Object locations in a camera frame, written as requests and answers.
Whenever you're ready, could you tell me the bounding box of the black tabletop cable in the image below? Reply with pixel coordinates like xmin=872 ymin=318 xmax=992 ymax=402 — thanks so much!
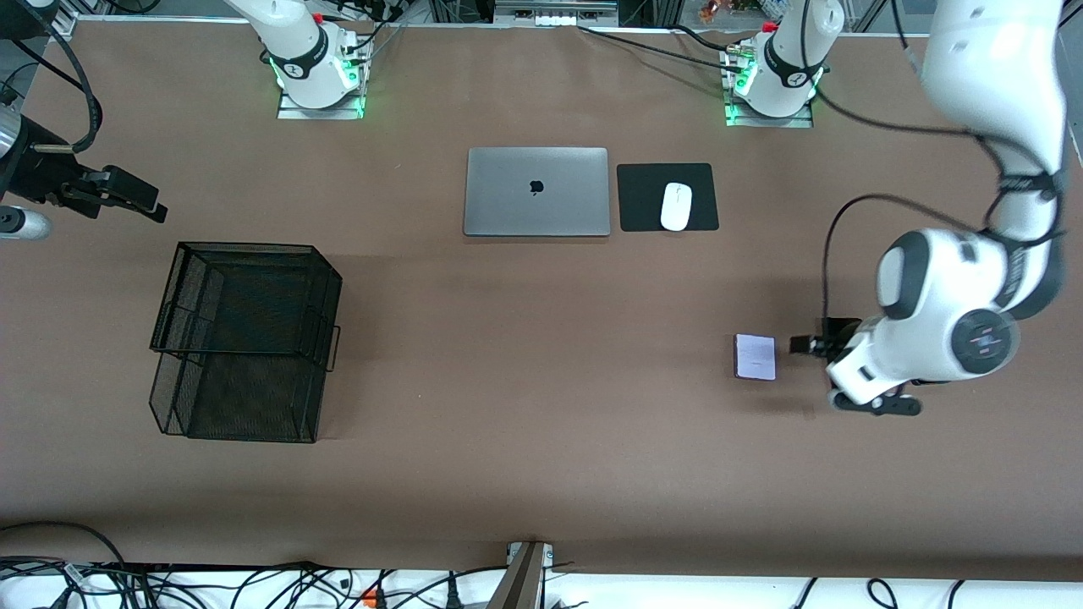
xmin=578 ymin=25 xmax=735 ymax=67

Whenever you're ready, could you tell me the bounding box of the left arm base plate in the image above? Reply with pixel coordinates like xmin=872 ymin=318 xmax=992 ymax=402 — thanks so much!
xmin=726 ymin=89 xmax=815 ymax=129

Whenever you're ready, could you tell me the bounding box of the white computer mouse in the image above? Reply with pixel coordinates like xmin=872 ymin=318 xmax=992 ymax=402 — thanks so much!
xmin=660 ymin=182 xmax=694 ymax=232

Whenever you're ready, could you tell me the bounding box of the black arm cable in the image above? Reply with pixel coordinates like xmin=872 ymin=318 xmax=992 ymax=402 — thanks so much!
xmin=814 ymin=0 xmax=1065 ymax=322
xmin=34 ymin=17 xmax=104 ymax=155

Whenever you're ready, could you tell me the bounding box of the white phone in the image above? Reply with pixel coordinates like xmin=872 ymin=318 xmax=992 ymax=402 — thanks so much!
xmin=733 ymin=333 xmax=778 ymax=381

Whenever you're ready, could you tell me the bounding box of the black mouse pad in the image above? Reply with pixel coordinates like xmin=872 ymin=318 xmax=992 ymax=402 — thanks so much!
xmin=616 ymin=162 xmax=720 ymax=233

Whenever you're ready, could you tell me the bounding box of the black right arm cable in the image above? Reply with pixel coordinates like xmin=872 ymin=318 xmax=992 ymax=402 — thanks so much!
xmin=34 ymin=17 xmax=104 ymax=155

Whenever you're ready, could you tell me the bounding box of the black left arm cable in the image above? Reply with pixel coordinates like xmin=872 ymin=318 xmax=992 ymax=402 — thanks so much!
xmin=814 ymin=0 xmax=1065 ymax=322

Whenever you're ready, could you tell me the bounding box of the silver closed laptop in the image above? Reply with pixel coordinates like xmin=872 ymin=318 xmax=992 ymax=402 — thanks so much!
xmin=463 ymin=147 xmax=612 ymax=238

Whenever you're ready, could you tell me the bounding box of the black mesh desk organizer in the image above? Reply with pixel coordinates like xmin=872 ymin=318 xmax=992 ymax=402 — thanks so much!
xmin=149 ymin=242 xmax=344 ymax=444

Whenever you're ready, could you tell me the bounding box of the white power strip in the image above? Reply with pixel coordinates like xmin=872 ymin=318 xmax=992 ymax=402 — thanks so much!
xmin=493 ymin=0 xmax=620 ymax=28

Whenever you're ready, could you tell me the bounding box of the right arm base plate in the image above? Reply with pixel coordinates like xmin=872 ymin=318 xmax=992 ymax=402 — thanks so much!
xmin=278 ymin=85 xmax=366 ymax=121

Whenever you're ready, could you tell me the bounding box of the metal table edge bracket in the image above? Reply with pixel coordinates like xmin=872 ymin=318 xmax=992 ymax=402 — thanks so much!
xmin=487 ymin=541 xmax=555 ymax=609

